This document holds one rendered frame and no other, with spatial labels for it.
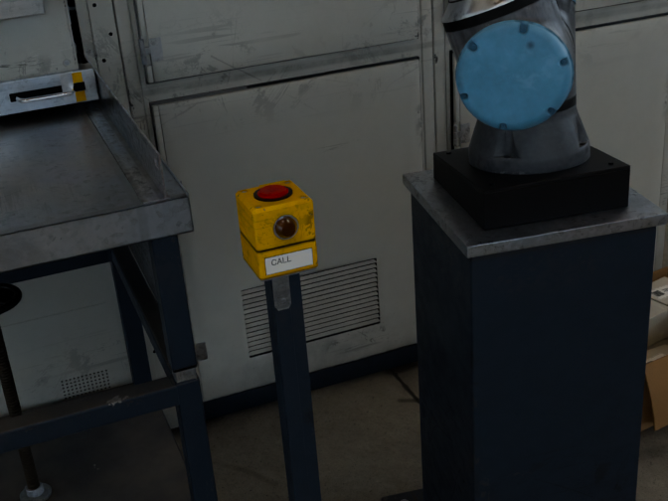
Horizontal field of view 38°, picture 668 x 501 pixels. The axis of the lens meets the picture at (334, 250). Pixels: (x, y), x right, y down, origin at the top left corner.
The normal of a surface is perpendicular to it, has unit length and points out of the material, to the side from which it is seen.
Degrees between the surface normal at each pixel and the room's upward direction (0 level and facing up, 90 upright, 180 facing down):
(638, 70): 90
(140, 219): 90
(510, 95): 91
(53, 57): 90
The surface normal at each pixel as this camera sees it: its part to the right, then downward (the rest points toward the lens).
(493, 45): -0.20, 0.45
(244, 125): 0.37, 0.37
